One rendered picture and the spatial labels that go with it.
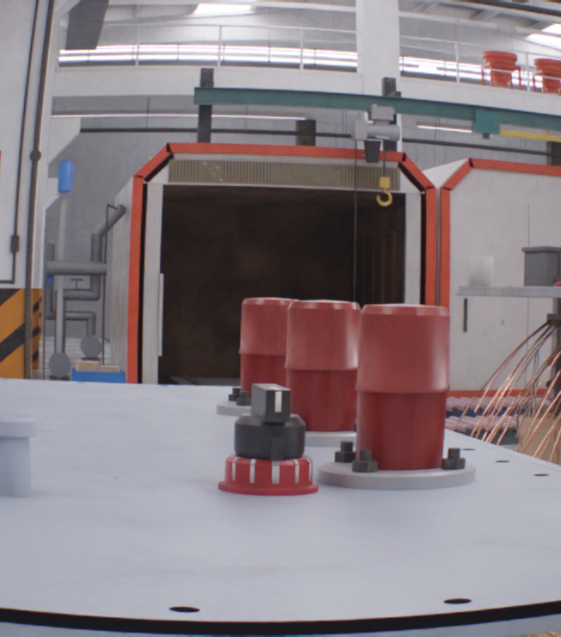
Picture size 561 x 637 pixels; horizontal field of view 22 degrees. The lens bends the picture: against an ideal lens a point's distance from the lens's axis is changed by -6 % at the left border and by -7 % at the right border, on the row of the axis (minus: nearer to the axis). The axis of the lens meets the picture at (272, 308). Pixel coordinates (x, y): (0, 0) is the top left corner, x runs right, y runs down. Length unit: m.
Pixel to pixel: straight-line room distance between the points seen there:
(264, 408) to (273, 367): 0.71
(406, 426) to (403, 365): 0.05
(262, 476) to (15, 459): 0.19
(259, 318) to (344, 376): 0.34
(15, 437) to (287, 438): 0.21
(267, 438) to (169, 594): 0.40
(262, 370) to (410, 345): 0.67
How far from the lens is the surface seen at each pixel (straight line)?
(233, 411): 1.75
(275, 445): 1.05
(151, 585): 0.70
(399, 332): 1.11
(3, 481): 0.98
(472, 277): 4.68
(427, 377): 1.12
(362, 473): 1.10
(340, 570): 0.76
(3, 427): 0.97
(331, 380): 1.44
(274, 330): 1.76
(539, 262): 4.31
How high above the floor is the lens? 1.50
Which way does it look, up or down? 1 degrees down
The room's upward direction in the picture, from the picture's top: 1 degrees clockwise
